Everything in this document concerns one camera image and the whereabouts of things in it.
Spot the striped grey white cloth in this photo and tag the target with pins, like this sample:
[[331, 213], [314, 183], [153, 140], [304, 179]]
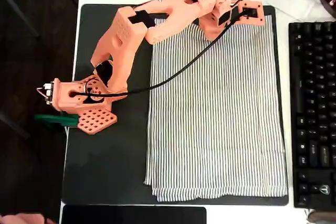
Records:
[[223, 129]]

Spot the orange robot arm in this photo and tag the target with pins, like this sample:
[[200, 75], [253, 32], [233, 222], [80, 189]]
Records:
[[123, 51]]

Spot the orange robot base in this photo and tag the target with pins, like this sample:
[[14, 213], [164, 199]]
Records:
[[65, 98]]

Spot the person's hand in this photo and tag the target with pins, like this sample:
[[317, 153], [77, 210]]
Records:
[[23, 220]]

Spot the white paper sheet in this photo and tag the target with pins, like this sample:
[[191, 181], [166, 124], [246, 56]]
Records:
[[296, 1]]

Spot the black keyboard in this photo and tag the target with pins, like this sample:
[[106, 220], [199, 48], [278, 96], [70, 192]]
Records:
[[315, 103]]

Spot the black desk mat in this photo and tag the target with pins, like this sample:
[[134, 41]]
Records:
[[105, 155]]

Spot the controller circuit board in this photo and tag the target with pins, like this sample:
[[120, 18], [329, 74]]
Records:
[[47, 93]]

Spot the green clamp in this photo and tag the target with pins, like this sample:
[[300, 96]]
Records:
[[52, 119]]

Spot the grey metal chair leg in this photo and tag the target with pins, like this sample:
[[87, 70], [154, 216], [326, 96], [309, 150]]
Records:
[[18, 9], [13, 125]]

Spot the black tablet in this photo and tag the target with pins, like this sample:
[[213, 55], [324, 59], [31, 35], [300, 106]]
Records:
[[131, 216]]

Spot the brown object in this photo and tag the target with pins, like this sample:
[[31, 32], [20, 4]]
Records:
[[323, 217]]

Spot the orange gripper camera mount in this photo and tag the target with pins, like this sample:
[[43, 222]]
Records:
[[258, 16]]

